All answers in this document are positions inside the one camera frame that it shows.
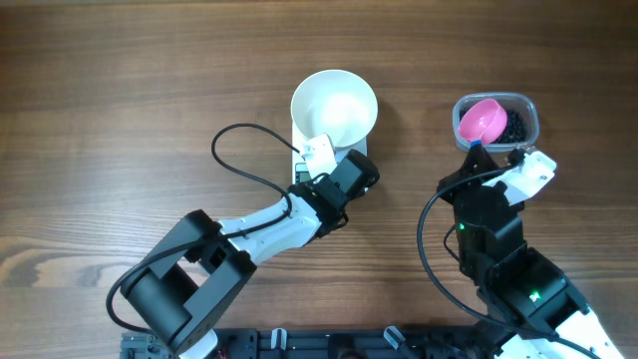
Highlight pink scoop blue handle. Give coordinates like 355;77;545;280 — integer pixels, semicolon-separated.
458;98;507;145

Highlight clear plastic container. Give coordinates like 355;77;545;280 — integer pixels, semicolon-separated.
452;92;540;153

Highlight right black cable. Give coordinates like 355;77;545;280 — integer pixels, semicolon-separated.
416;149;604;359

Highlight black cable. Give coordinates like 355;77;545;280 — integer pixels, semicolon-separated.
105;123;305;336
416;149;604;359

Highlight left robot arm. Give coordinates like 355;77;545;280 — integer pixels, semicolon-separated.
116;150;379;358

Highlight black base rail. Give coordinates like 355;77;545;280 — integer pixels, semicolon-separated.
119;326;504;359

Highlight black beans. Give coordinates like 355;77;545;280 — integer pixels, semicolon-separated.
460;109;527;144

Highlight white bowl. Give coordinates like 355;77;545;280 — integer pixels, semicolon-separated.
290;69;379;148

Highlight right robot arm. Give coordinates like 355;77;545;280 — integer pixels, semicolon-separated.
437;142;621;358

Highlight white digital kitchen scale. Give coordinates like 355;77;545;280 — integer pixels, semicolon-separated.
292;125;367;183

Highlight left black cable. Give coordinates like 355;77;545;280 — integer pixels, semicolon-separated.
105;123;305;336

